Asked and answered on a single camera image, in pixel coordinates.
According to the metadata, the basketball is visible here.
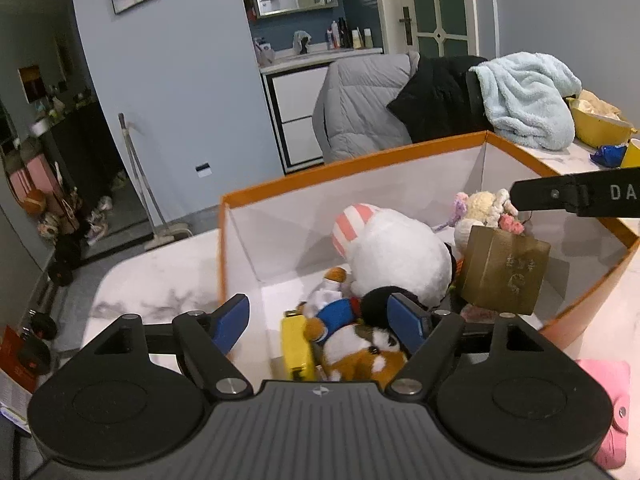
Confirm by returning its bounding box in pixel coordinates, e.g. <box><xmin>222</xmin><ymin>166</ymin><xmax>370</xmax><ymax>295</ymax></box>
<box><xmin>21</xmin><ymin>188</ymin><xmax>48</xmax><ymax>218</ymax></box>

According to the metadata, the orange storage box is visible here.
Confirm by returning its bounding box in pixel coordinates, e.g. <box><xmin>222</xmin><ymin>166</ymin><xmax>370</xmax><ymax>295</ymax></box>
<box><xmin>219</xmin><ymin>132</ymin><xmax>639</xmax><ymax>385</ymax></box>

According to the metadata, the crochet bunny doll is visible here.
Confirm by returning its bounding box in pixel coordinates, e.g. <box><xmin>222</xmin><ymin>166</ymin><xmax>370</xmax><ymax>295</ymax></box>
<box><xmin>434</xmin><ymin>188</ymin><xmax>525</xmax><ymax>255</ymax></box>

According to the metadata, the light blue fleece blanket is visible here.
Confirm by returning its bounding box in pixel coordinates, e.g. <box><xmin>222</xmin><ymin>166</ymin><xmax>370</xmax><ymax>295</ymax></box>
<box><xmin>470</xmin><ymin>52</ymin><xmax>582</xmax><ymax>152</ymax></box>

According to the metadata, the brown sailor plush toy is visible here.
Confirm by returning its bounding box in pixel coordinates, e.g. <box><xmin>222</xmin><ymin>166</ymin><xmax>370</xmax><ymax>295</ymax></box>
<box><xmin>297</xmin><ymin>266</ymin><xmax>407</xmax><ymax>388</ymax></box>

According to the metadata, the black jacket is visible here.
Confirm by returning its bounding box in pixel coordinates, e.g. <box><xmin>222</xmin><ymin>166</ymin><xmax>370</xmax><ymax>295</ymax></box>
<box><xmin>387</xmin><ymin>55</ymin><xmax>492</xmax><ymax>143</ymax></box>

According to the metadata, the yellow mug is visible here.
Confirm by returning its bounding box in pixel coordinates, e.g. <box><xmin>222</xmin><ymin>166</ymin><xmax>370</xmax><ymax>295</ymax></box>
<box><xmin>620</xmin><ymin>139</ymin><xmax>640</xmax><ymax>169</ymax></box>

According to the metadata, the yellow bowl with food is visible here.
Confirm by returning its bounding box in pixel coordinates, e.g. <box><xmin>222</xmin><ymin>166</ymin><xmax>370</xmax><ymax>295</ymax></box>
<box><xmin>565</xmin><ymin>89</ymin><xmax>638</xmax><ymax>148</ymax></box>

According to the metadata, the blue wrapper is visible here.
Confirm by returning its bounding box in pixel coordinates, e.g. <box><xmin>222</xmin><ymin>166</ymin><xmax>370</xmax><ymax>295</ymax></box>
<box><xmin>590</xmin><ymin>144</ymin><xmax>627</xmax><ymax>169</ymax></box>

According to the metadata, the white panda plush toy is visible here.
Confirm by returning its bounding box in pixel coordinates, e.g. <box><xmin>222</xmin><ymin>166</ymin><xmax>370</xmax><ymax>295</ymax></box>
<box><xmin>332</xmin><ymin>203</ymin><xmax>457</xmax><ymax>328</ymax></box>

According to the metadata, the small brown cardboard box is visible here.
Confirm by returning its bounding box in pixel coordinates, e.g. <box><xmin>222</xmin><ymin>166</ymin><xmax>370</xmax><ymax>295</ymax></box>
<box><xmin>458</xmin><ymin>226</ymin><xmax>551</xmax><ymax>315</ymax></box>

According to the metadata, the white vanity cabinet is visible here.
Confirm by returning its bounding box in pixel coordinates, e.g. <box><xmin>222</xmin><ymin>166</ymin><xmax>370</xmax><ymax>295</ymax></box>
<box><xmin>260</xmin><ymin>48</ymin><xmax>383</xmax><ymax>174</ymax></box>

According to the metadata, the white glass panel door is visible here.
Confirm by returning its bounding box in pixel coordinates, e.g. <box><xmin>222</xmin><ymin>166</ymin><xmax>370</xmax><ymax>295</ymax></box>
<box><xmin>378</xmin><ymin>0</ymin><xmax>500</xmax><ymax>58</ymax></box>

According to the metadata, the pink card wallet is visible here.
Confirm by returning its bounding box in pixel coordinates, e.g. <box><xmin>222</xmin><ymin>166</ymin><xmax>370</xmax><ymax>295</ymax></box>
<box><xmin>574</xmin><ymin>357</ymin><xmax>633</xmax><ymax>470</ymax></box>

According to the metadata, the yellow tape measure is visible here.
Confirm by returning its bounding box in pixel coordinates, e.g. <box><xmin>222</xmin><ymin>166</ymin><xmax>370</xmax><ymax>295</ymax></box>
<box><xmin>281</xmin><ymin>311</ymin><xmax>317</xmax><ymax>382</ymax></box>

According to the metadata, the playing card box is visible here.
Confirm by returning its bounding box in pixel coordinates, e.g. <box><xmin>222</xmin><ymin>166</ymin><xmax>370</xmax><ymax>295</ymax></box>
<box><xmin>0</xmin><ymin>325</ymin><xmax>37</xmax><ymax>434</ymax></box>

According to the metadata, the broom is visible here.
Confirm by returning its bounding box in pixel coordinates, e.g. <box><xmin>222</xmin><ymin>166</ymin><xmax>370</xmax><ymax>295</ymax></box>
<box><xmin>117</xmin><ymin>112</ymin><xmax>194</xmax><ymax>252</ymax></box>

